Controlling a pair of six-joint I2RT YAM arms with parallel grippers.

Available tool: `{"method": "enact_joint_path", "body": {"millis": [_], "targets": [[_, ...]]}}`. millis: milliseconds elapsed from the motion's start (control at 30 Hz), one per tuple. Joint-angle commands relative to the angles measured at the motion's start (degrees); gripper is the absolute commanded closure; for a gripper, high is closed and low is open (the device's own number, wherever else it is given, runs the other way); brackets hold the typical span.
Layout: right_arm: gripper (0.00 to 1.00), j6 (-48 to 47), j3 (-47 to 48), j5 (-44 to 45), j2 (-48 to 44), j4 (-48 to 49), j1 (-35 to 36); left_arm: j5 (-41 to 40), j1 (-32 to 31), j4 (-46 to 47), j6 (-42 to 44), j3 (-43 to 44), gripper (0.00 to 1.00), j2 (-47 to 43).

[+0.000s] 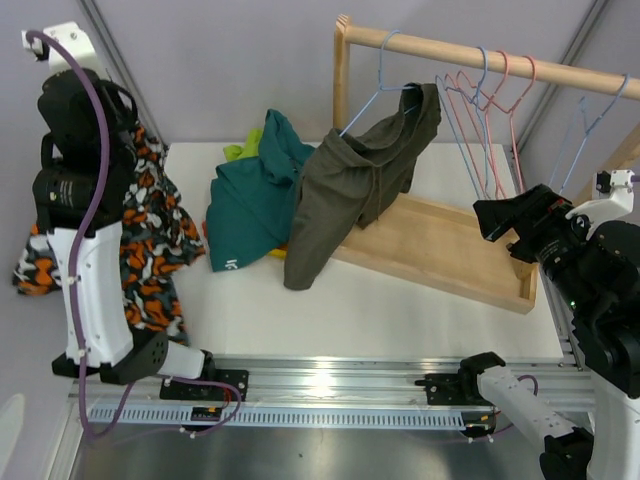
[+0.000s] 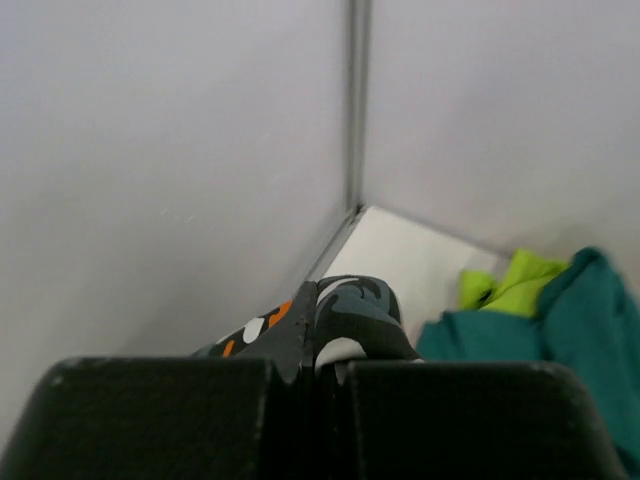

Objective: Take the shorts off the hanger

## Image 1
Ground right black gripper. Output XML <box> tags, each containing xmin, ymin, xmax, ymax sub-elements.
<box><xmin>472</xmin><ymin>181</ymin><xmax>600</xmax><ymax>315</ymax></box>

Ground olive grey shorts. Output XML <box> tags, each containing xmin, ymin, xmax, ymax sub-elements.
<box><xmin>283</xmin><ymin>83</ymin><xmax>441</xmax><ymax>291</ymax></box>

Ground teal shorts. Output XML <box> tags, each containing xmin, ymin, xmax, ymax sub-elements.
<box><xmin>205</xmin><ymin>109</ymin><xmax>315</xmax><ymax>272</ymax></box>

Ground lime green shorts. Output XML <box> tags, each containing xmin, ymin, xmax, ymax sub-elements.
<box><xmin>223</xmin><ymin>128</ymin><xmax>263</xmax><ymax>162</ymax></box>

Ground camouflage patterned shorts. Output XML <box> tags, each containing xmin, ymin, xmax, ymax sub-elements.
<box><xmin>12</xmin><ymin>122</ymin><xmax>207</xmax><ymax>349</ymax></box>

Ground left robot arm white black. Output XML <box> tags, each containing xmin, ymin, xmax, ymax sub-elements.
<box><xmin>32</xmin><ymin>69</ymin><xmax>217</xmax><ymax>400</ymax></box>

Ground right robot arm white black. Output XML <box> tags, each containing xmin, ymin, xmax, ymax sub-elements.
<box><xmin>456</xmin><ymin>185</ymin><xmax>639</xmax><ymax>479</ymax></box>

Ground wooden clothes rack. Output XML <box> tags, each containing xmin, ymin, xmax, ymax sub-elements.
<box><xmin>333</xmin><ymin>13</ymin><xmax>640</xmax><ymax>315</ymax></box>

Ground yellow plastic tray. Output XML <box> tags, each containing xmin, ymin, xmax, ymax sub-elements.
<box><xmin>268</xmin><ymin>243</ymin><xmax>288</xmax><ymax>260</ymax></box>

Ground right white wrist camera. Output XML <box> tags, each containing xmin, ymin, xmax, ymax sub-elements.
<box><xmin>565</xmin><ymin>169</ymin><xmax>639</xmax><ymax>227</ymax></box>

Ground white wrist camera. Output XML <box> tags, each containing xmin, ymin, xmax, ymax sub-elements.
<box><xmin>565</xmin><ymin>169</ymin><xmax>639</xmax><ymax>227</ymax></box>
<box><xmin>21</xmin><ymin>21</ymin><xmax>110</xmax><ymax>79</ymax></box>

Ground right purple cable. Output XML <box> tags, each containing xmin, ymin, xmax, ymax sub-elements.
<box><xmin>494</xmin><ymin>172</ymin><xmax>640</xmax><ymax>436</ymax></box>

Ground purple cable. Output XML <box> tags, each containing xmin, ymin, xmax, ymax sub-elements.
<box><xmin>494</xmin><ymin>172</ymin><xmax>640</xmax><ymax>436</ymax></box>
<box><xmin>24</xmin><ymin>30</ymin><xmax>241</xmax><ymax>444</ymax></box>

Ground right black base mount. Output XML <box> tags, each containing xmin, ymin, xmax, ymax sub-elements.
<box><xmin>414</xmin><ymin>373</ymin><xmax>474</xmax><ymax>406</ymax></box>

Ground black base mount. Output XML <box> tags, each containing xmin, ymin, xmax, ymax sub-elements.
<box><xmin>159</xmin><ymin>369</ymin><xmax>250</xmax><ymax>402</ymax></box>
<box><xmin>414</xmin><ymin>373</ymin><xmax>474</xmax><ymax>406</ymax></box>

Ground slotted cable duct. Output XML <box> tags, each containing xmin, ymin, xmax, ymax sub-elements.
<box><xmin>119</xmin><ymin>405</ymin><xmax>465</xmax><ymax>431</ymax></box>

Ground aluminium mounting rail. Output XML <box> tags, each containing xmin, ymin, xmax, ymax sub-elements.
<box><xmin>67</xmin><ymin>355</ymin><xmax>596</xmax><ymax>405</ymax></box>

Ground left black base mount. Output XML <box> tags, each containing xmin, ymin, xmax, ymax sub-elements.
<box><xmin>159</xmin><ymin>369</ymin><xmax>250</xmax><ymax>402</ymax></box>

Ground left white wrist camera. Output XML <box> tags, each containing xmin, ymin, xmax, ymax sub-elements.
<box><xmin>21</xmin><ymin>21</ymin><xmax>110</xmax><ymax>79</ymax></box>

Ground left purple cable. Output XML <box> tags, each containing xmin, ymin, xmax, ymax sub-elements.
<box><xmin>24</xmin><ymin>30</ymin><xmax>241</xmax><ymax>444</ymax></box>

